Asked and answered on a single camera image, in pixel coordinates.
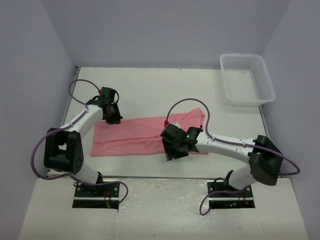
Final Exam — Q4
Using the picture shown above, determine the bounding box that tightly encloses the pink t shirt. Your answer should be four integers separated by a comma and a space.
89, 107, 210, 158

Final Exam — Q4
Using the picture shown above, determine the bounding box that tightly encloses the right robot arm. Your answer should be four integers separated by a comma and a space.
160, 123, 283, 197

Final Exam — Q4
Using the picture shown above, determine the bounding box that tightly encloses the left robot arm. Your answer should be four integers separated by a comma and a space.
44, 87, 123, 197

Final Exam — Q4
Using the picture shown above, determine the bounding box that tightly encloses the white plastic basket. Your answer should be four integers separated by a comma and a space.
219, 53, 276, 107

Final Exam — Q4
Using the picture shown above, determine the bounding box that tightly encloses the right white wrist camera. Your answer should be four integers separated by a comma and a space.
170, 122, 181, 129

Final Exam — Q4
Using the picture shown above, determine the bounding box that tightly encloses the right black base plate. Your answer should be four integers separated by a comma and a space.
207, 178, 256, 210

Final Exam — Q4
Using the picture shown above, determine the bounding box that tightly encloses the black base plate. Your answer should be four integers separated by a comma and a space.
207, 178, 256, 210
72, 182, 120, 210

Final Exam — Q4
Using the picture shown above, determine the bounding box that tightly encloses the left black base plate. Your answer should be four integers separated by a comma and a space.
72, 182, 120, 210

